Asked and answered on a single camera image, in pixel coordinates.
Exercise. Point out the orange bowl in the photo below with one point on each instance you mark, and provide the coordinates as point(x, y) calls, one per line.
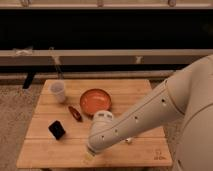
point(94, 100)

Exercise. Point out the small white object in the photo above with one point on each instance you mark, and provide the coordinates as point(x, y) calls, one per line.
point(128, 140)

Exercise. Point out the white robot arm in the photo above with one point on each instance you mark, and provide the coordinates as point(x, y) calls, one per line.
point(188, 94)

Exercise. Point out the dark red chili pepper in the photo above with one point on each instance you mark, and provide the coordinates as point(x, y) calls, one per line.
point(75, 113)

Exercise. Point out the black eraser block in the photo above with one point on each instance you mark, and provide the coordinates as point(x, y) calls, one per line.
point(56, 129)

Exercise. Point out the wooden table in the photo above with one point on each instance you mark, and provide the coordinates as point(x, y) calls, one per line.
point(42, 150)

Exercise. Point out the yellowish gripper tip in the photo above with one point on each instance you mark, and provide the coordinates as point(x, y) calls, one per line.
point(89, 156)

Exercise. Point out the clear plastic cup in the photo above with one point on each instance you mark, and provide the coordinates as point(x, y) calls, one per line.
point(57, 88)

